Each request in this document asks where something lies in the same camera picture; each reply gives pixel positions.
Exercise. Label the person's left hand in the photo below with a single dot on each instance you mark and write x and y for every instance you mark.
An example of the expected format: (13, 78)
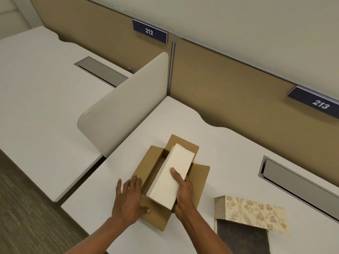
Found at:
(127, 203)

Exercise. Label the person's right hand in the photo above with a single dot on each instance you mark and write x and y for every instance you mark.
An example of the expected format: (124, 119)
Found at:
(186, 198)

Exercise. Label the person's left middle finger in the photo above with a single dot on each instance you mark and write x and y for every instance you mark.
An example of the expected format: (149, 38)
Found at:
(134, 183)

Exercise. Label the person's left little finger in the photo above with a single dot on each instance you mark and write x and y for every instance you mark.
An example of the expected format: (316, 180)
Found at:
(119, 186)

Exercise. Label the person's right thumb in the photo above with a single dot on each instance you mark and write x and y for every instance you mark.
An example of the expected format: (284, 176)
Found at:
(177, 175)

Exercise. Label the person's left thumb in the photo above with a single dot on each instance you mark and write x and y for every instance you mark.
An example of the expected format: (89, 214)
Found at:
(146, 211)

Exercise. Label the white paper towel stack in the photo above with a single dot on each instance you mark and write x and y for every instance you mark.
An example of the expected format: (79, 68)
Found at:
(169, 166)

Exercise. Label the brown cardboard box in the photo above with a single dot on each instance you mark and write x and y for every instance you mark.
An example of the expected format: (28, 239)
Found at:
(152, 166)

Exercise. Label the person's left forearm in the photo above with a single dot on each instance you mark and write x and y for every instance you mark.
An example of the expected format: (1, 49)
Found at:
(91, 239)

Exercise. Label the person's right forearm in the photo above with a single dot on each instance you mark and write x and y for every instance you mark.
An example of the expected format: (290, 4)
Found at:
(204, 232)

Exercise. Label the cream curved desk divider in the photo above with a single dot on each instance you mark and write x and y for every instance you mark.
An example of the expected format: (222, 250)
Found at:
(127, 103)

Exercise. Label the floral patterned cream box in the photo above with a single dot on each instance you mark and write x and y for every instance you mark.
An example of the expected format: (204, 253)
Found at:
(254, 212)

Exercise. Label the dark grey book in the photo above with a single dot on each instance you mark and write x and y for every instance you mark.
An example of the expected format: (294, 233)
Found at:
(242, 239)

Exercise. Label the tan fabric partition panel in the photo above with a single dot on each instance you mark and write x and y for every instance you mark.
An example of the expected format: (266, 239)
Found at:
(100, 31)
(238, 103)

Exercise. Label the dark blue number sign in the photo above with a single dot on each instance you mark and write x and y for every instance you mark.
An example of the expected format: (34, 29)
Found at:
(149, 31)
(316, 101)

